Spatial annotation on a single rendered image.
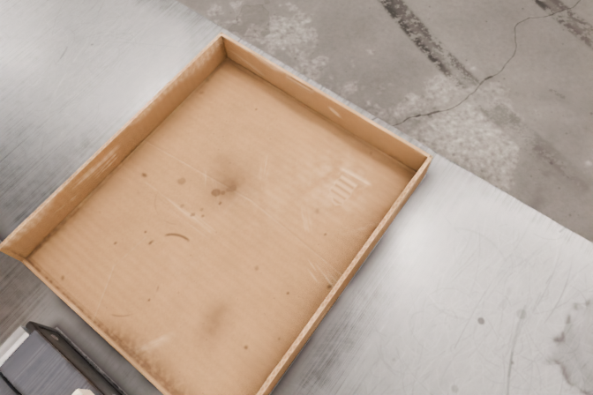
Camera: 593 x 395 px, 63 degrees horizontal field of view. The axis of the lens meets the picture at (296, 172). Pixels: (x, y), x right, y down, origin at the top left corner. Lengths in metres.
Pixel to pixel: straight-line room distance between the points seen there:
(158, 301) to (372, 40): 1.36
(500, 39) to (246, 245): 1.44
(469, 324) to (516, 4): 1.55
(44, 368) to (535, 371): 0.39
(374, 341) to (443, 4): 1.52
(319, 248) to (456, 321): 0.13
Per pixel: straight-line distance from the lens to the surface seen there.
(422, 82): 1.61
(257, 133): 0.51
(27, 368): 0.45
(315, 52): 1.66
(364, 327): 0.44
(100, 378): 0.46
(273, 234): 0.46
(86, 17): 0.68
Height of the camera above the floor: 1.27
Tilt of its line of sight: 64 degrees down
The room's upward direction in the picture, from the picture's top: 6 degrees counter-clockwise
